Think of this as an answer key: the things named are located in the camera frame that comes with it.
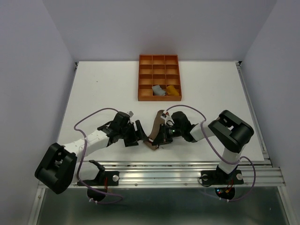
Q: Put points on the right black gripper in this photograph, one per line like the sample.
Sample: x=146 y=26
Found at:
x=162 y=137

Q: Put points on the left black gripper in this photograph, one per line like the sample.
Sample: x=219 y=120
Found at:
x=131 y=141

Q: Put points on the taupe maroon-cuffed sock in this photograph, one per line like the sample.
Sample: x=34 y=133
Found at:
x=155 y=129

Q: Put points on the grey striped sock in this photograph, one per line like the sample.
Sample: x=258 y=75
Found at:
x=158 y=91

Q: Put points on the mustard yellow sock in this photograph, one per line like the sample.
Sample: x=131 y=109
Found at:
x=171 y=91

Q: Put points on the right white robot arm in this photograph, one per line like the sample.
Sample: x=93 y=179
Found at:
x=230 y=130

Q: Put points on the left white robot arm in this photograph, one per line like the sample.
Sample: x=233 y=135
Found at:
x=58 y=167

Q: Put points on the orange compartment tray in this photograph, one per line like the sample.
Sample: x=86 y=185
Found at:
x=160 y=69

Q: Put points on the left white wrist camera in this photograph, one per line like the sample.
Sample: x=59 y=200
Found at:
x=130 y=113

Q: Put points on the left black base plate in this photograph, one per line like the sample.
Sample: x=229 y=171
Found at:
x=97 y=178

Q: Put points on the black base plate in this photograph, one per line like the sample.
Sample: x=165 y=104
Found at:
x=97 y=178
x=218 y=177

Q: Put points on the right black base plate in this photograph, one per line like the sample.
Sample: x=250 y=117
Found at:
x=218 y=177

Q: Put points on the aluminium rail frame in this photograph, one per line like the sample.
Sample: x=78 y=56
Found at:
x=160 y=187

